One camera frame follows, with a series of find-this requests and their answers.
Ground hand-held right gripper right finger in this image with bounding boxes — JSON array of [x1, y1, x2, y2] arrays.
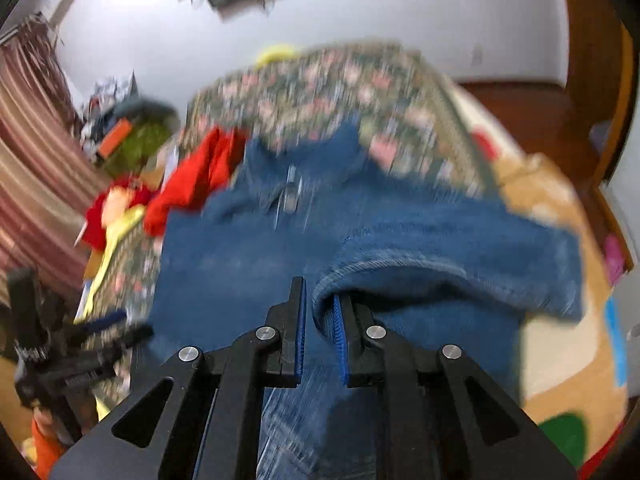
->
[[332, 294, 576, 480]]

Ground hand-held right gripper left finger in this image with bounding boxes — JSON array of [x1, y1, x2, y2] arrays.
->
[[47, 276, 307, 480]]

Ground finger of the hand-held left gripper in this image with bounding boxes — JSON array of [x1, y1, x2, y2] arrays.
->
[[74, 310, 129, 337], [92, 325, 154, 362]]

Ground blue denim jeans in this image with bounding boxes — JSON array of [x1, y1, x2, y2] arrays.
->
[[147, 120, 586, 480]]

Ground red garment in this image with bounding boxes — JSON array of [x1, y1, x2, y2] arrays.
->
[[144, 127, 249, 238]]

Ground pile of clothes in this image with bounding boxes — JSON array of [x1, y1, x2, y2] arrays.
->
[[79, 74, 179, 133]]

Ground yellow cloth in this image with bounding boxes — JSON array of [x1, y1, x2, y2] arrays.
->
[[74, 206, 147, 324]]

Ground orange cloth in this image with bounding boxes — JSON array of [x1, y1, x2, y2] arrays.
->
[[29, 410, 67, 467]]

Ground red plush toy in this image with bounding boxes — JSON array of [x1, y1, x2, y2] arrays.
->
[[82, 179, 157, 252]]

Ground striped brown curtain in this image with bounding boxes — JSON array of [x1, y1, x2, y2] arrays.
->
[[0, 12, 108, 306]]

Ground green patterned cloth cover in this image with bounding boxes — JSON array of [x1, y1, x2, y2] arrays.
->
[[102, 119, 174, 179]]

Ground orange box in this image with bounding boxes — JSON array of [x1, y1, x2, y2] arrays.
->
[[96, 119, 134, 159]]

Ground beige printed bed sheet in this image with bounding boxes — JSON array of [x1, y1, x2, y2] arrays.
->
[[450, 80, 632, 472]]

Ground floral blanket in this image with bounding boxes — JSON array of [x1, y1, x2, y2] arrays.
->
[[75, 42, 501, 411]]

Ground yellow hoop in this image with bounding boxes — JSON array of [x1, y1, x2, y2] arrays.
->
[[256, 44, 302, 67]]

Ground white sliding door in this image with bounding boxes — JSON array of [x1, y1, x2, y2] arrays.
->
[[600, 122, 640, 266]]

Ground wooden wardrobe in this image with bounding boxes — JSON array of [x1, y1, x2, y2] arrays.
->
[[594, 20, 637, 187]]

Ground wooden door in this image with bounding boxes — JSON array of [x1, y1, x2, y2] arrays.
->
[[556, 0, 623, 128]]

